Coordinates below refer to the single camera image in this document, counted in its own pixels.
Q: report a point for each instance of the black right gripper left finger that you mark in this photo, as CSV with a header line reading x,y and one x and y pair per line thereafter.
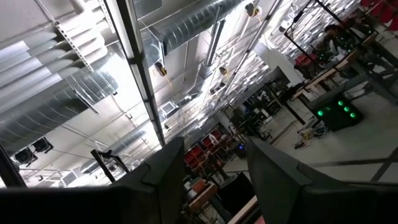
x,y
149,199

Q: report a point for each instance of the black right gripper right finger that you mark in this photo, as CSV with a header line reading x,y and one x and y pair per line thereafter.
x,y
286,193

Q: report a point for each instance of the black box chair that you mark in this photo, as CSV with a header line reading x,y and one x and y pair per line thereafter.
x,y
236,193

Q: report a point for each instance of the small wooden side table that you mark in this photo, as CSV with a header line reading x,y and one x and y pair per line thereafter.
x,y
202,196

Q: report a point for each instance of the red storage bin shelf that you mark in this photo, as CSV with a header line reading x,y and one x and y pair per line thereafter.
x,y
199,152

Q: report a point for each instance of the black computer tower green lights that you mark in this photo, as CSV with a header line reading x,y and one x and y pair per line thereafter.
x,y
337,113

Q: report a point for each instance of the wooden top workbench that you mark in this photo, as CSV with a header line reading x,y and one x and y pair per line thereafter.
x,y
317,79

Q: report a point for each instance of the black ceiling box fixture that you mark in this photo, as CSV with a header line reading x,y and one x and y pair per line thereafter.
x,y
42,145
25,156

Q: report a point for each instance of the long ceiling light beam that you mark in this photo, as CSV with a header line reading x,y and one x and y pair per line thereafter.
x,y
140,71

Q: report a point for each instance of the seated person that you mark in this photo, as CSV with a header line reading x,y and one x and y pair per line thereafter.
x,y
334,40

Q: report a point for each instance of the black table edge rail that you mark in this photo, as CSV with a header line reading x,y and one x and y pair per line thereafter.
x,y
245,213

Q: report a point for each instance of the black camera stand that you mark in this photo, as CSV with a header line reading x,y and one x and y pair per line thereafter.
x,y
107,161

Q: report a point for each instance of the black frame post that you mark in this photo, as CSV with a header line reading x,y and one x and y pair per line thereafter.
x,y
9,169

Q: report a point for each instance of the large silver ventilation duct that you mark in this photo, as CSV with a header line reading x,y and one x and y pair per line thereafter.
x,y
40,102

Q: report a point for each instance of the grey metal table frame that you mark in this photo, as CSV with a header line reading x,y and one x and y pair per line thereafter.
x,y
377,71

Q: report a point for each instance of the silver ribbed ventilation duct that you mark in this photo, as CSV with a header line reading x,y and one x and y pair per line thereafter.
x,y
189,25

